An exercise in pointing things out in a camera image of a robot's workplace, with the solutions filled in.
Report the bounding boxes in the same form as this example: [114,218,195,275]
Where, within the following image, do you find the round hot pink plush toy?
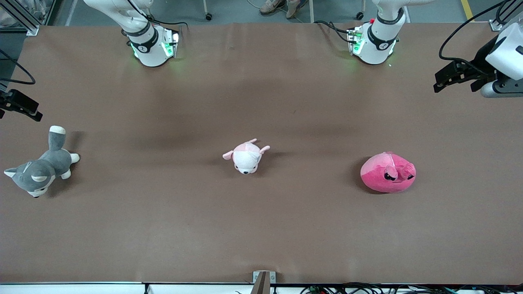
[360,151,416,194]

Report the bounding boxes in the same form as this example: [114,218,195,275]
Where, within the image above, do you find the grey white plush husky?
[4,126,80,198]

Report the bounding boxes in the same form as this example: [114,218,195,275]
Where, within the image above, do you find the beige shoe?
[259,0,286,16]
[286,0,308,19]

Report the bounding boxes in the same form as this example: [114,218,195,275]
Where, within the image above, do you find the brown table cover mat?
[0,22,523,285]

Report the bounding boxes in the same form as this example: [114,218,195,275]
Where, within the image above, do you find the pale pink white plush dog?
[223,138,270,175]

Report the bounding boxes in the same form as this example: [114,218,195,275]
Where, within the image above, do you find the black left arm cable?
[439,0,511,62]

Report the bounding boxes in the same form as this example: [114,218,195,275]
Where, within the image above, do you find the aluminium frame post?
[0,0,40,36]
[489,0,523,31]

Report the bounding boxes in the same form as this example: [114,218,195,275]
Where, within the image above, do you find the black base cable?
[314,20,353,44]
[146,14,189,30]

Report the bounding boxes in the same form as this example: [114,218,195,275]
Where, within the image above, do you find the white table edge rail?
[0,282,523,294]

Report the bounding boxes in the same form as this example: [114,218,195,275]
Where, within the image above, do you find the tangled black table cables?
[300,283,523,294]

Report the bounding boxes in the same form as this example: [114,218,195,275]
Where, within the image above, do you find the grey metal camera mount bracket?
[253,271,276,294]

